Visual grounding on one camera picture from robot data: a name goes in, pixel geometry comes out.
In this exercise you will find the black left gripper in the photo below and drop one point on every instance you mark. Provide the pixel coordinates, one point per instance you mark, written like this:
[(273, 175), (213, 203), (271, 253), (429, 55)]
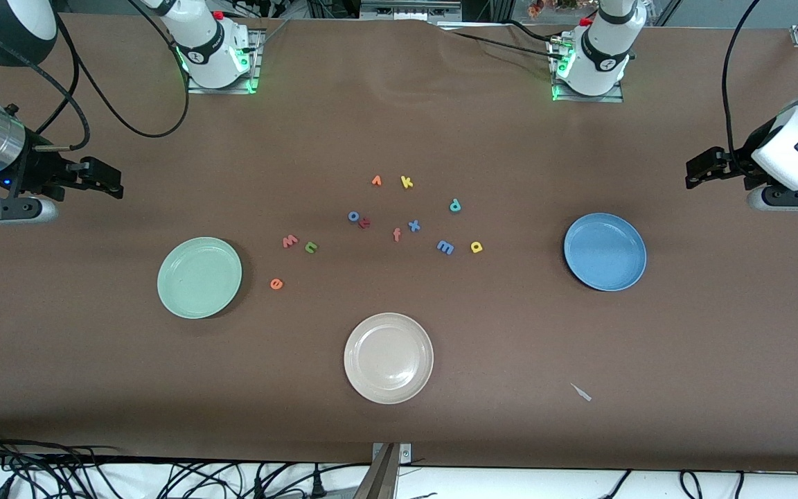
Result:
[(737, 172)]

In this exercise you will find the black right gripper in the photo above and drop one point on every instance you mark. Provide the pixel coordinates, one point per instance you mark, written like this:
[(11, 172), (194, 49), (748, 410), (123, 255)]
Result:
[(37, 172)]

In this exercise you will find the pink foam letter w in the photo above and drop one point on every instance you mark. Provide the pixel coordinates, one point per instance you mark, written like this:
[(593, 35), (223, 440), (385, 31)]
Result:
[(290, 242)]

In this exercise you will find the blue foam letter m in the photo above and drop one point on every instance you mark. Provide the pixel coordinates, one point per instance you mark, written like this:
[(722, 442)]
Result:
[(445, 248)]

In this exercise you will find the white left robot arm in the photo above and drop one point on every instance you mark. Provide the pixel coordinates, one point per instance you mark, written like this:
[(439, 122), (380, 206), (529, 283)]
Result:
[(600, 62)]

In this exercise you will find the blue plate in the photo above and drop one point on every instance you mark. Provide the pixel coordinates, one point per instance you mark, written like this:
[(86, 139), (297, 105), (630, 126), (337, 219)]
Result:
[(605, 251)]

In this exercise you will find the light green plate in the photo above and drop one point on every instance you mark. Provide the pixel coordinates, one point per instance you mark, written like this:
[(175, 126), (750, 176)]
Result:
[(199, 278)]

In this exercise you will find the brown table cover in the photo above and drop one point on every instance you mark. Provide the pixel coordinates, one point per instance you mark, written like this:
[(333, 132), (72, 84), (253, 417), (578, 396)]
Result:
[(94, 381)]

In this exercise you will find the white paper scrap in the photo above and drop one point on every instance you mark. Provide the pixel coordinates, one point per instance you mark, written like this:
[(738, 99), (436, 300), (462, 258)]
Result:
[(582, 394)]

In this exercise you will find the beige plate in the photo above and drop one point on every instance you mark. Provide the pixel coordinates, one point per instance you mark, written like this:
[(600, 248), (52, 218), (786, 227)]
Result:
[(388, 358)]

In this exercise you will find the black power plug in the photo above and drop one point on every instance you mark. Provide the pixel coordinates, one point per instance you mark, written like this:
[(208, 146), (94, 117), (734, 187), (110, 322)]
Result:
[(316, 484), (259, 488)]

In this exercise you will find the grey metal pole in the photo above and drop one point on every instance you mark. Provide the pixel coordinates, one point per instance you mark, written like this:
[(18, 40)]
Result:
[(378, 482)]

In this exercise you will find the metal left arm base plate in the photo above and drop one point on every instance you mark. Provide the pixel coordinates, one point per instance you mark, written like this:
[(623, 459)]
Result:
[(607, 99)]

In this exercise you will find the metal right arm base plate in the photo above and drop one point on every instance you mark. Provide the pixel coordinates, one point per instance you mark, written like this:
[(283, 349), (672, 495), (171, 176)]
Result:
[(255, 48)]

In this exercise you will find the grey metal frame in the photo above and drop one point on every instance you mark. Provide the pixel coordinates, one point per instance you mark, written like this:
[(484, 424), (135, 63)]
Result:
[(406, 10)]

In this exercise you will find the silver metal bracket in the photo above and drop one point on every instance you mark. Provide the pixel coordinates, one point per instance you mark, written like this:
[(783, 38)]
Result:
[(404, 454)]

